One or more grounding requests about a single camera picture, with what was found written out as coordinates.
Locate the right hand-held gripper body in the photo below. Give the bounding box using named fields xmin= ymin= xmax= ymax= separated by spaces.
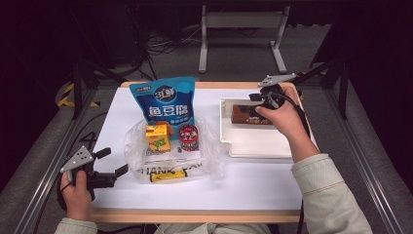
xmin=257 ymin=73 xmax=297 ymax=111

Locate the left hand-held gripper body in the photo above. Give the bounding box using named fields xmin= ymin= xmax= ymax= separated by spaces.
xmin=59 ymin=144 xmax=117 ymax=202

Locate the brown box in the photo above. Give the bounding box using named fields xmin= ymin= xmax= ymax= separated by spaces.
xmin=230 ymin=103 xmax=275 ymax=126

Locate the white plastic tray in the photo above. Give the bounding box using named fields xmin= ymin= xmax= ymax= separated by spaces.
xmin=219 ymin=97 xmax=314 ymax=160

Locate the yellow drink carton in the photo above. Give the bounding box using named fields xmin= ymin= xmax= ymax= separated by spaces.
xmin=144 ymin=121 xmax=172 ymax=153

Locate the clear plastic bag smiley print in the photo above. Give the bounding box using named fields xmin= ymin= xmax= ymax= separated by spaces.
xmin=124 ymin=116 xmax=226 ymax=185

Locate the red-lidded candy tub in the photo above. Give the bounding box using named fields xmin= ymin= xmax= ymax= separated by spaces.
xmin=177 ymin=124 xmax=200 ymax=152

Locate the blue snack pouch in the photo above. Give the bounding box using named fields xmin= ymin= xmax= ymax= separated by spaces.
xmin=129 ymin=76 xmax=197 ymax=141

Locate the person's right hand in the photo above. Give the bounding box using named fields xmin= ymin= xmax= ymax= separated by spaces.
xmin=254 ymin=85 xmax=315 ymax=144

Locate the person's left hand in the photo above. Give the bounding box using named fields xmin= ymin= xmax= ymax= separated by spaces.
xmin=59 ymin=170 xmax=94 ymax=222

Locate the yellow black striped tape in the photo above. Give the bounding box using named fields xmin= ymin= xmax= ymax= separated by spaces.
xmin=56 ymin=82 xmax=101 ymax=108

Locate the black tripod stand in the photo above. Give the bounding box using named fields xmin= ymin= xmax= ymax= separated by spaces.
xmin=291 ymin=58 xmax=351 ymax=120
xmin=69 ymin=58 xmax=129 ymax=121

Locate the person's torso clothing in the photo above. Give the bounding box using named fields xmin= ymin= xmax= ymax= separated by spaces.
xmin=154 ymin=222 xmax=273 ymax=234

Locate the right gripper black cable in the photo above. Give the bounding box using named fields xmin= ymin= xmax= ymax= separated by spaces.
xmin=271 ymin=92 xmax=314 ymax=137

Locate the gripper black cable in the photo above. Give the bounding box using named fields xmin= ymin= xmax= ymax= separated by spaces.
xmin=271 ymin=92 xmax=314 ymax=137
xmin=56 ymin=175 xmax=73 ymax=213

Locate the aluminium floor rail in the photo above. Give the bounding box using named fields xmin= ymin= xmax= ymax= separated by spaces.
xmin=13 ymin=91 xmax=98 ymax=234
xmin=324 ymin=87 xmax=406 ymax=234

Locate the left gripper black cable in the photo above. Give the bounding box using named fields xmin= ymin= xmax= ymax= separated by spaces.
xmin=56 ymin=175 xmax=73 ymax=213

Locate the white metal stand frame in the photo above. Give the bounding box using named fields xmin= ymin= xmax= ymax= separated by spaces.
xmin=198 ymin=4 xmax=291 ymax=74

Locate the bundle of black floor cables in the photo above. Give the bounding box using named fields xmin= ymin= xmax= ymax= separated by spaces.
xmin=141 ymin=24 xmax=203 ymax=83

